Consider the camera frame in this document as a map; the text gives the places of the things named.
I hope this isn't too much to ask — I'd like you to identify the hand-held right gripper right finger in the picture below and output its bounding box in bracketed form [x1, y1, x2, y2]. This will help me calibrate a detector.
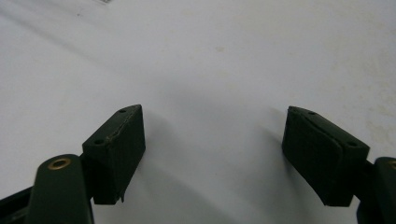
[281, 105, 371, 207]

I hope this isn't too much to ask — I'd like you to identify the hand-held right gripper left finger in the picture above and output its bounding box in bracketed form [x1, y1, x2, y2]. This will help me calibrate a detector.
[81, 104, 147, 206]

